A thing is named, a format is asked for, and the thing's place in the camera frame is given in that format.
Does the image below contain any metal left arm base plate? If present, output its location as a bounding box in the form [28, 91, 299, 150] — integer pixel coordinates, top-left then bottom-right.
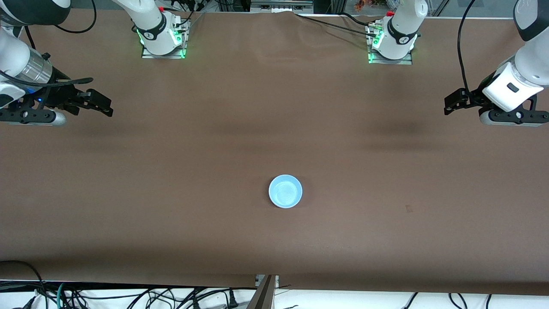
[367, 24, 413, 65]

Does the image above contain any thick black floor cable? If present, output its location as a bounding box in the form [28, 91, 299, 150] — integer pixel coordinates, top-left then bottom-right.
[0, 259, 48, 309]

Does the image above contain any thin black table cable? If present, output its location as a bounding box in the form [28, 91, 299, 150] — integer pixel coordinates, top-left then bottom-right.
[296, 14, 376, 36]

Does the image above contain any orange background object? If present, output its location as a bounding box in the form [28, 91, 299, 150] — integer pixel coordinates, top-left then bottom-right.
[353, 0, 386, 12]

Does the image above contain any brown table cloth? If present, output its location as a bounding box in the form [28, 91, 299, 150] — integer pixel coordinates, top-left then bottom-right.
[0, 9, 549, 297]

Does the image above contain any metal profile bar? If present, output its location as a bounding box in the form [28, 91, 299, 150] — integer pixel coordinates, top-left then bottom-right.
[247, 275, 280, 309]

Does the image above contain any teal floor cable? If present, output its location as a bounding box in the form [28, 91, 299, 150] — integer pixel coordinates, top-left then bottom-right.
[56, 282, 69, 309]

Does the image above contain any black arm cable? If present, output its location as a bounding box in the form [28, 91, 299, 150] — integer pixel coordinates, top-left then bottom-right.
[0, 0, 97, 89]
[457, 0, 477, 96]

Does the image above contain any silver aluminium extrusion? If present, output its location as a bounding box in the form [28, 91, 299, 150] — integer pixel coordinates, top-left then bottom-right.
[250, 0, 314, 13]

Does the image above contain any thick black table cable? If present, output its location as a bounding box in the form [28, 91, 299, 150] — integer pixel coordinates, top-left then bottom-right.
[338, 12, 384, 28]

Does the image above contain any light blue bowl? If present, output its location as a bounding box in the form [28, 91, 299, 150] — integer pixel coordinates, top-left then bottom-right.
[268, 174, 303, 209]

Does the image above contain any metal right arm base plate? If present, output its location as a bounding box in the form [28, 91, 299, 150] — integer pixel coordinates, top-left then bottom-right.
[141, 19, 190, 60]

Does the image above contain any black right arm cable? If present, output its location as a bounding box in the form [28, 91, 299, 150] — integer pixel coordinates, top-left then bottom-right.
[0, 0, 97, 89]

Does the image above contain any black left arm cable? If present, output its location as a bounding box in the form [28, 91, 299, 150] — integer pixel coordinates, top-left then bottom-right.
[457, 0, 477, 96]

